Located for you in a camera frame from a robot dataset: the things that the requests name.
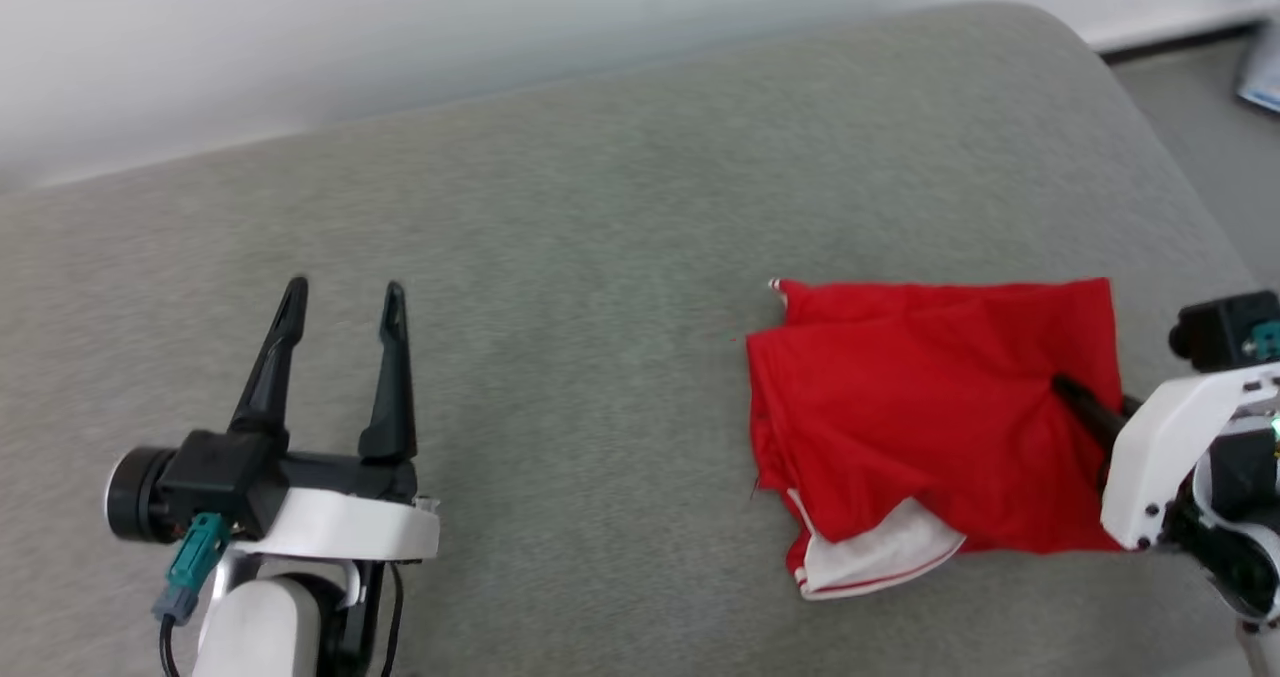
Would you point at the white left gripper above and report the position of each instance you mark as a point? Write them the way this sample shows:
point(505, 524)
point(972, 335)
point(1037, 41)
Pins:
point(350, 532)

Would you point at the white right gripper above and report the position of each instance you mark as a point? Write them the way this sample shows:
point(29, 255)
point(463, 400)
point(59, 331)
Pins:
point(1150, 457)

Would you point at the red and white shirt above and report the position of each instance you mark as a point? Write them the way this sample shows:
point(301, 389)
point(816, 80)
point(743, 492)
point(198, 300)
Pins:
point(920, 407)

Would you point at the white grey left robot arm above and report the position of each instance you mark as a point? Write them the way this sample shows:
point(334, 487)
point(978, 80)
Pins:
point(255, 627)

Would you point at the grey fabric sofa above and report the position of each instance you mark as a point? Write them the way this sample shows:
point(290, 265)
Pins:
point(560, 287)

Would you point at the dark skirting board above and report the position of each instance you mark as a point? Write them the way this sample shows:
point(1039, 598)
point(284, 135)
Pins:
point(1180, 42)

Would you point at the white and blue floor object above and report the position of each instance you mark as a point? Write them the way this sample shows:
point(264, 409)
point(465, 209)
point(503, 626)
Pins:
point(1262, 72)

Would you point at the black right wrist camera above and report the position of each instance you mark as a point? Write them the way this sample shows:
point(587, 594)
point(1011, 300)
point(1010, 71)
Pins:
point(1215, 332)

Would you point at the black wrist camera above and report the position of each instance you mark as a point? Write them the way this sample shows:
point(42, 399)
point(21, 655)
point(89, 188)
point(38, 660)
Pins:
point(200, 482)
point(1215, 332)

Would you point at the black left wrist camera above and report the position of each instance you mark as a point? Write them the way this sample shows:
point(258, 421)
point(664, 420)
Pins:
point(200, 482)

